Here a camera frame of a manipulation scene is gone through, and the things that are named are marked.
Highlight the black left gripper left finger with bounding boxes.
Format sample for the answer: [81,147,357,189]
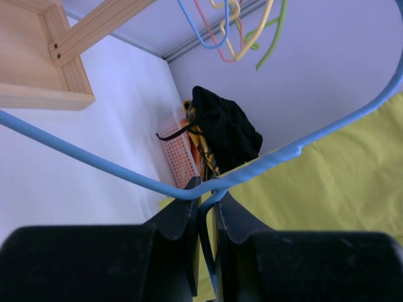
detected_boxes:
[0,176,202,302]

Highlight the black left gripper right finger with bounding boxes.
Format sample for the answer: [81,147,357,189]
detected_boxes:
[213,194,402,301]

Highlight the blue wire hanger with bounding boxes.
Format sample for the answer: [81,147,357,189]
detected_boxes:
[176,0,232,50]
[0,0,403,298]

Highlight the yellow-green trousers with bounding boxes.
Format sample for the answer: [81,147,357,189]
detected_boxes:
[159,92,403,302]

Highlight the yellow plastic hanger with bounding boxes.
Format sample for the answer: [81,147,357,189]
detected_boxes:
[195,1,288,70]

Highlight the green plastic hanger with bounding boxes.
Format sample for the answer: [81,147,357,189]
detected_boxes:
[228,0,289,72]

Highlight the orange patterned clothes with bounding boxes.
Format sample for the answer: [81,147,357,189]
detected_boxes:
[180,99,220,181]

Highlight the white laundry basket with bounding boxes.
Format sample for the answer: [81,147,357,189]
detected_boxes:
[157,105,200,189]

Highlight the black clothes pile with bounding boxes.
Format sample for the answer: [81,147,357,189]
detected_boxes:
[158,86,263,175]

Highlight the wooden clothes rack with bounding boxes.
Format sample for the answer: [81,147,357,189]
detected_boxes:
[1,1,151,111]

